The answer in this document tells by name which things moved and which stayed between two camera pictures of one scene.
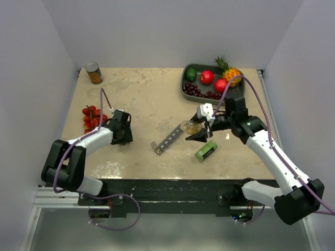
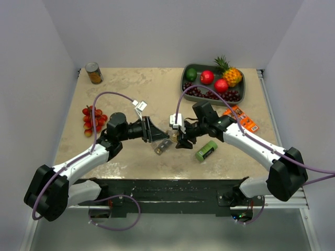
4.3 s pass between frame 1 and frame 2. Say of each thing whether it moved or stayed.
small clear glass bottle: moved
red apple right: stayed
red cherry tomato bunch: stayed
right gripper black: moved
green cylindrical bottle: stayed
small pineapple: stayed
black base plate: stayed
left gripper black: moved
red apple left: stayed
